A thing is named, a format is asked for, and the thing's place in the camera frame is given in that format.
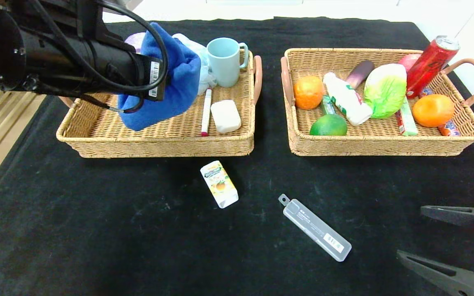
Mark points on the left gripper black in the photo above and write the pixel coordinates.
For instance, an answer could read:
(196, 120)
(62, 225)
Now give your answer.
(154, 79)

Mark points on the blue towel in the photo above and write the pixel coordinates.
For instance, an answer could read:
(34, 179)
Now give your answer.
(179, 82)

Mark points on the small white yellow box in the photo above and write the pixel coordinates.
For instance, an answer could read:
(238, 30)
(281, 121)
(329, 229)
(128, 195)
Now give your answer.
(219, 185)

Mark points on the green white cabbage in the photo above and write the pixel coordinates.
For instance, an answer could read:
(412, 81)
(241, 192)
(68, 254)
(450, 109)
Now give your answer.
(385, 92)

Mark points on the white AD milk bottle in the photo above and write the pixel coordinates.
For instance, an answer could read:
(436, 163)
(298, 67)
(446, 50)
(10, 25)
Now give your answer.
(348, 102)

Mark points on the purple lidded cylinder container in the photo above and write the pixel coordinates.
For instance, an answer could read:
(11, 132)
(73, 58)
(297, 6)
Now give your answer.
(134, 41)

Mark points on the light blue bath loofah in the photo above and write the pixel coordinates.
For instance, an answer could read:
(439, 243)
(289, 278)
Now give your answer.
(206, 78)

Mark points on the white pink marker pen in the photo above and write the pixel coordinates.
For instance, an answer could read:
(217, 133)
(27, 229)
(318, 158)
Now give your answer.
(207, 112)

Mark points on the teal plastic mug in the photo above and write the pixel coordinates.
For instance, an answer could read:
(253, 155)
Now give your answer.
(224, 65)

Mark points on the white soap bar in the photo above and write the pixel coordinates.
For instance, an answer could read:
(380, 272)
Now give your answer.
(225, 116)

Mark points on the red green candy box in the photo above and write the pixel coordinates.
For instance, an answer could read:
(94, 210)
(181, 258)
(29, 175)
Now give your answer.
(408, 125)

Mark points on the smooth orange fruit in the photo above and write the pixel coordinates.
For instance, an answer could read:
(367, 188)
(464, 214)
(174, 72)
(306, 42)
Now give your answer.
(432, 111)

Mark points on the clear plastic toothbrush case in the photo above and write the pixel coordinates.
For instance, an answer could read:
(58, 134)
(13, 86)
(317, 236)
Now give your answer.
(315, 230)

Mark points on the black table cloth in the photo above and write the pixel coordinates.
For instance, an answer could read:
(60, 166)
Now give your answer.
(261, 181)

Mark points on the bumpy orange fruit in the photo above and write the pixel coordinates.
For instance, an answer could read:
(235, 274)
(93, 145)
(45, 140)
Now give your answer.
(309, 93)

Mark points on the green round fruit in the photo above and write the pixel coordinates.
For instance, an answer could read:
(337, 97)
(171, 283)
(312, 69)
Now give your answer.
(328, 126)

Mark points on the small green gum pack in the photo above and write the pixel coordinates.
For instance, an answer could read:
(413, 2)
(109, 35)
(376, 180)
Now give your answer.
(326, 107)

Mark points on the red soda can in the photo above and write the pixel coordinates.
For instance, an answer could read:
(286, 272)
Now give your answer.
(428, 68)

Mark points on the pink peach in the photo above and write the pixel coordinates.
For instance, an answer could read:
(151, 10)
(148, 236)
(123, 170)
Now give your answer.
(409, 61)

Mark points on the purple eggplant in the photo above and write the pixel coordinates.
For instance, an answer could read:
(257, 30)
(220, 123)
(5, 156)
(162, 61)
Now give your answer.
(362, 72)

